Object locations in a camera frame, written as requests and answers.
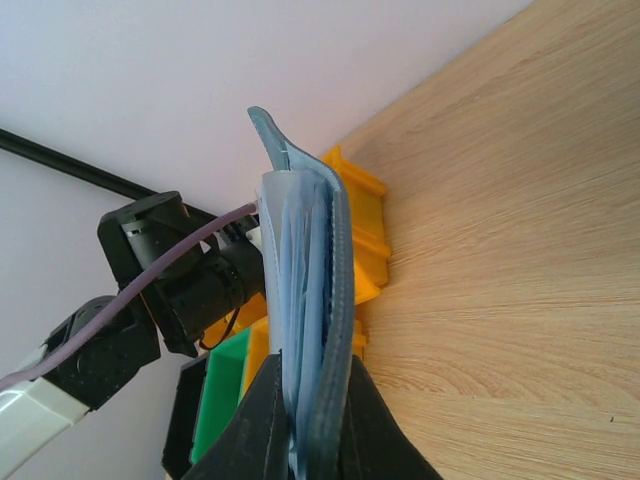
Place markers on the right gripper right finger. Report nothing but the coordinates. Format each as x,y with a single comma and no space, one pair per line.
373,446

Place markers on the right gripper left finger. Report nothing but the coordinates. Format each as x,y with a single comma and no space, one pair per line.
255,444

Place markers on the blue card holder wallet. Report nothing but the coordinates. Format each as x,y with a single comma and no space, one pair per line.
308,258

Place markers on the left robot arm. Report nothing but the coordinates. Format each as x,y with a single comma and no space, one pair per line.
177,277

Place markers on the black bin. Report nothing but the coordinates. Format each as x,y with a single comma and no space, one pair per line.
176,455

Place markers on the green bin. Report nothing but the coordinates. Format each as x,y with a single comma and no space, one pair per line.
222,391

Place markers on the yellow bin back middle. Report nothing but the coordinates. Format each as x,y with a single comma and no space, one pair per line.
235,322

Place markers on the yellow bin back right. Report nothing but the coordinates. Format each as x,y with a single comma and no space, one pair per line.
371,252

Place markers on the left black frame post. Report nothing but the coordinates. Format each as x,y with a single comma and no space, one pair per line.
63,163

